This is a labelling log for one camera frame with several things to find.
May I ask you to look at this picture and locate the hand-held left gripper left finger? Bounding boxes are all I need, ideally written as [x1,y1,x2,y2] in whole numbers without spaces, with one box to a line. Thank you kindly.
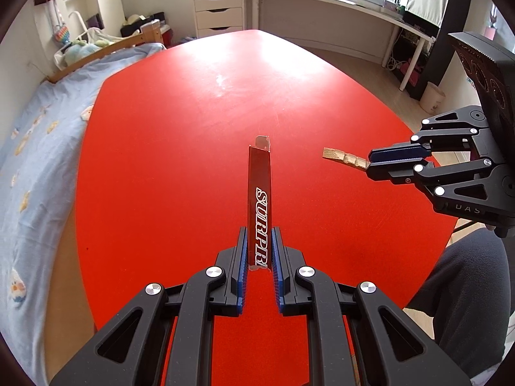
[48,226,248,386]

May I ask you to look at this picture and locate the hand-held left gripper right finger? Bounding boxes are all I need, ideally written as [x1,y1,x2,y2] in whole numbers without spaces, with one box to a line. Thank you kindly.
[271,226,473,386]

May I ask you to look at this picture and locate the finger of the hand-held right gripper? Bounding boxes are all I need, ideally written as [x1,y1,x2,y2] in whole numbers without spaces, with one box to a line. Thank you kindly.
[368,106,489,164]
[365,156,503,207]

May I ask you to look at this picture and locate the red snack wrapper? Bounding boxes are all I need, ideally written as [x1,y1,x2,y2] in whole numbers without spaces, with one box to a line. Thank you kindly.
[247,134,273,270]

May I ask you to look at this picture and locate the white wastebasket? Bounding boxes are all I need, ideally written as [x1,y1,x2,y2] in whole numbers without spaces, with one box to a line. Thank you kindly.
[420,81,446,114]

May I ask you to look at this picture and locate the person's dark trousers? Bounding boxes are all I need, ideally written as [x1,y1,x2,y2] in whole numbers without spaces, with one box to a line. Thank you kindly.
[404,229,511,379]

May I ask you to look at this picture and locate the white desk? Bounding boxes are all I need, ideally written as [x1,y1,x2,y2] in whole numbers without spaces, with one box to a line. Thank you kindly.
[243,0,437,91]

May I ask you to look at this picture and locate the white drawer unit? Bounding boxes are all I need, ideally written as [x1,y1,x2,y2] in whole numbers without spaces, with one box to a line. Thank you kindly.
[192,0,244,40]

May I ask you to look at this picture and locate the bed with blue sheet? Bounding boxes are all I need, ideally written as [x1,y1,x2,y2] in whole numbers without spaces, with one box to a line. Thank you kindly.
[0,42,167,371]

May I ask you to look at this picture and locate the black bag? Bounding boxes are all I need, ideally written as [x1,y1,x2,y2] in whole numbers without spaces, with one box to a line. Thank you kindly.
[121,17,165,38]

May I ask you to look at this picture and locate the pile of soft toys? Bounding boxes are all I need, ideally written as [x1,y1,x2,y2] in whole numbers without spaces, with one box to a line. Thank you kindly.
[54,28,121,69]

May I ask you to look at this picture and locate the rainbow toy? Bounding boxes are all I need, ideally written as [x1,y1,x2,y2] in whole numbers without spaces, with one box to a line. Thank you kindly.
[52,24,71,45]

